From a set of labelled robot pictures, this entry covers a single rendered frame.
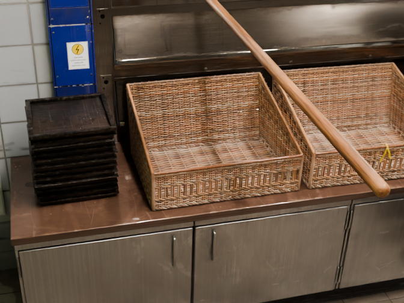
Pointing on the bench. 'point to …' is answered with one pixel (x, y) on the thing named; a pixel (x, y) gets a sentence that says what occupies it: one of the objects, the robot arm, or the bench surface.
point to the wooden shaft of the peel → (307, 107)
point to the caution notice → (77, 55)
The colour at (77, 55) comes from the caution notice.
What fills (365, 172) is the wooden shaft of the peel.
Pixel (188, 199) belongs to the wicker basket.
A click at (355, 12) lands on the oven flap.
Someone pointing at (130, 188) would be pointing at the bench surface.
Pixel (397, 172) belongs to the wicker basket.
